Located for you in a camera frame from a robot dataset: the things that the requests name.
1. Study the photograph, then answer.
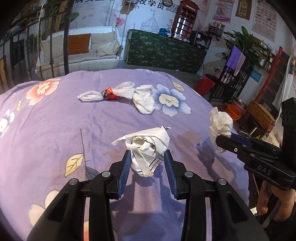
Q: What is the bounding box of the red phone booth cabinet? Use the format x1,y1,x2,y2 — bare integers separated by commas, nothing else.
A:
171,1,199,41

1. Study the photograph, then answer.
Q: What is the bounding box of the white paper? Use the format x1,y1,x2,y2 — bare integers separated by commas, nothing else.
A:
132,85,155,114

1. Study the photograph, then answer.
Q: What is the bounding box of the red ladder shelf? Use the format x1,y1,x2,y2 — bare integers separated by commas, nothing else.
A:
254,47,290,104

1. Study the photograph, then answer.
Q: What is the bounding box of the person's right hand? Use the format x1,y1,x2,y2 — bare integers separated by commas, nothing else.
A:
256,181,295,221

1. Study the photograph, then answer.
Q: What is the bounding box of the orange cushion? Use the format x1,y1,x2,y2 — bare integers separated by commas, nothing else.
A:
68,34,91,55

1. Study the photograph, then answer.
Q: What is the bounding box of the white plastic bag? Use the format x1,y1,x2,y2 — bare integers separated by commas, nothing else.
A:
77,81,135,102

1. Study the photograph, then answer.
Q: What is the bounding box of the green potted plant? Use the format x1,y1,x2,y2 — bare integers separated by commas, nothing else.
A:
224,26,268,69

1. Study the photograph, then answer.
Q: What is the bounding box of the red black snack wrapper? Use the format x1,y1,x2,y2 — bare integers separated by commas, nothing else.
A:
101,87,118,100

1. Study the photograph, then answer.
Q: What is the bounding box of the white striped paper bag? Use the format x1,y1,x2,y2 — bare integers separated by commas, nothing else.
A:
112,126,170,177

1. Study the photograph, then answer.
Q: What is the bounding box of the red bin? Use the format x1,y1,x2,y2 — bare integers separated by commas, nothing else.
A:
194,76,215,96

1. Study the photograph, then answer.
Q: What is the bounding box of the white tissue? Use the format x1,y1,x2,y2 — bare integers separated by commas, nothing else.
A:
209,106,234,153

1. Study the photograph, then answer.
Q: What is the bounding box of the black metal bed frame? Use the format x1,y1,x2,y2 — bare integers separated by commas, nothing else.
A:
1,1,74,93

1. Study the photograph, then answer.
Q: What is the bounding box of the brown stool cushion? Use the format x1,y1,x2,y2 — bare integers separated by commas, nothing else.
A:
247,101,275,131

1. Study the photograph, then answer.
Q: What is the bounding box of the black clothes rack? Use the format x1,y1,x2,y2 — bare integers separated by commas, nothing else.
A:
208,53,253,102

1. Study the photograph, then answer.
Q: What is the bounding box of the green patterned counter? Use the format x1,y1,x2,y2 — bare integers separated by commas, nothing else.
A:
123,29,207,74

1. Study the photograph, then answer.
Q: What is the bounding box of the purple towel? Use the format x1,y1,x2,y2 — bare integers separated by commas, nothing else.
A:
226,45,242,70

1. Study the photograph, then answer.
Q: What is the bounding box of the orange bucket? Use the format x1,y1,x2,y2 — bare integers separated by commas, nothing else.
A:
226,104,241,122

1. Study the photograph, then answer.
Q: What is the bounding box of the purple floral bed cover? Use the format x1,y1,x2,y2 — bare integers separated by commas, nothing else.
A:
1,69,249,240

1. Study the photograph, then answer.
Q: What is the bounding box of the white wicker swing sofa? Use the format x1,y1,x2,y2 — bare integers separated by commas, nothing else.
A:
35,26,122,79

